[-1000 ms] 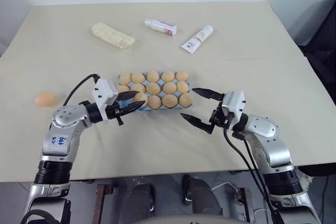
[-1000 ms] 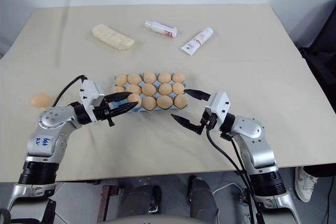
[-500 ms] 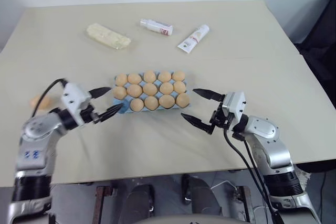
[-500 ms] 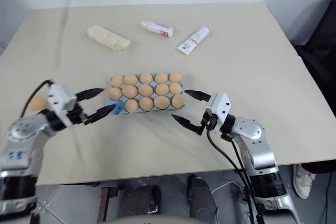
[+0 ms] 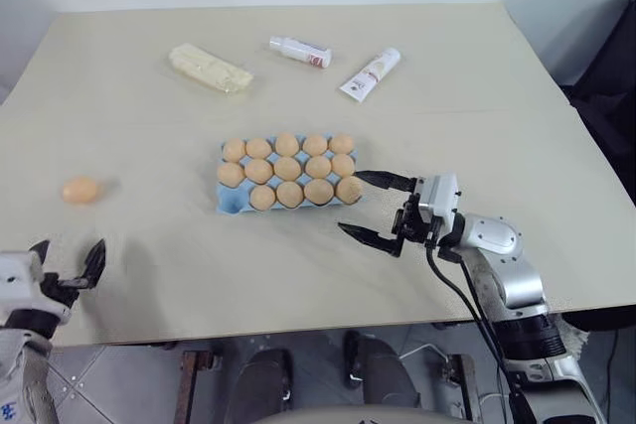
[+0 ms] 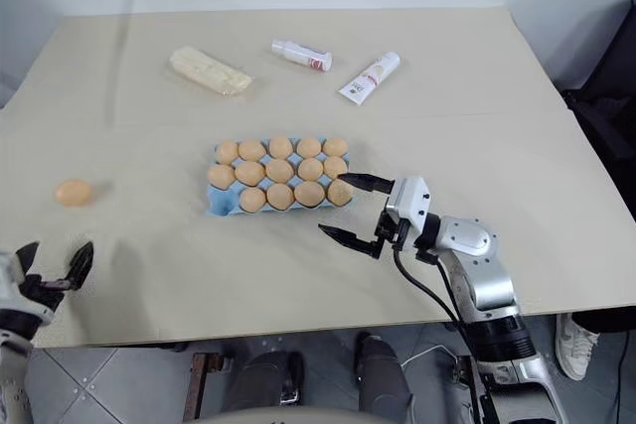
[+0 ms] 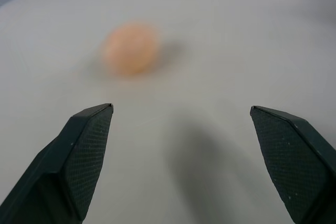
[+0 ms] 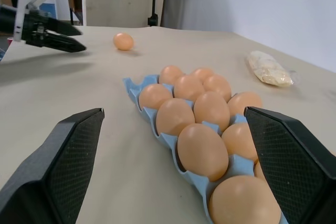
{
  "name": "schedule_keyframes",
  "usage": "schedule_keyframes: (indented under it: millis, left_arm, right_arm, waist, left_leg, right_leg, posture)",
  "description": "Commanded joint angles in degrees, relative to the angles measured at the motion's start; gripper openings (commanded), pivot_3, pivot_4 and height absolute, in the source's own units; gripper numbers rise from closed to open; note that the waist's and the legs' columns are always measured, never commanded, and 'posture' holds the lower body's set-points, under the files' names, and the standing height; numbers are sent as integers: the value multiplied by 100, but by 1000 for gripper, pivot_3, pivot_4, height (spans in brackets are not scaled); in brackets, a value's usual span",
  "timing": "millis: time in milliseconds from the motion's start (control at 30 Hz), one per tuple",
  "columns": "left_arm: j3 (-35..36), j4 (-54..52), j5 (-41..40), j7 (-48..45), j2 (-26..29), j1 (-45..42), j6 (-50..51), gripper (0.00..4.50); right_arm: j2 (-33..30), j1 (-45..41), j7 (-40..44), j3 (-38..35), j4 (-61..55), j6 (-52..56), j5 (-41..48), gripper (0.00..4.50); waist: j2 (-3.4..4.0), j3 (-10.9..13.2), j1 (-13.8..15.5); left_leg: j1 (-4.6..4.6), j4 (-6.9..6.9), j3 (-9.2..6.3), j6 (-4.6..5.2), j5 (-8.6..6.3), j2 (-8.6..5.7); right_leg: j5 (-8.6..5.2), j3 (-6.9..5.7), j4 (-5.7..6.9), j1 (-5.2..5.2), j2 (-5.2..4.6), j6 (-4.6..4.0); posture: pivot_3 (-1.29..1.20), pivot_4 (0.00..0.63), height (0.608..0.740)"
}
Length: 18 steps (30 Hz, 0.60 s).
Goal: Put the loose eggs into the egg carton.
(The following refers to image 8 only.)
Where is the brown egg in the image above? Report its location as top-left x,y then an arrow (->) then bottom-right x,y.
208,175 -> 284,224
173,74 -> 206,103
113,33 -> 134,51
221,122 -> 259,164
177,123 -> 229,182
155,98 -> 196,135
227,91 -> 264,117
191,67 -> 216,82
193,91 -> 231,132
159,65 -> 186,86
203,74 -> 233,103
138,83 -> 174,111
254,160 -> 268,182

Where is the clear bag of pale food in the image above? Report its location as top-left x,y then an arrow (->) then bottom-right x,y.
244,50 -> 302,88

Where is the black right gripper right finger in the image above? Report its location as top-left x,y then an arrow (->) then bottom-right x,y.
244,105 -> 336,224

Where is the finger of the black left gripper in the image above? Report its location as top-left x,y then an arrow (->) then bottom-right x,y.
46,17 -> 84,37
33,30 -> 88,54

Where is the blue egg carton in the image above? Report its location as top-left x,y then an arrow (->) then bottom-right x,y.
122,74 -> 289,224

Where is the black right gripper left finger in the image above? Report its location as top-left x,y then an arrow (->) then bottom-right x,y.
0,108 -> 106,224

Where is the blue box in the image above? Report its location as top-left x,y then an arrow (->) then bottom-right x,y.
38,0 -> 57,22

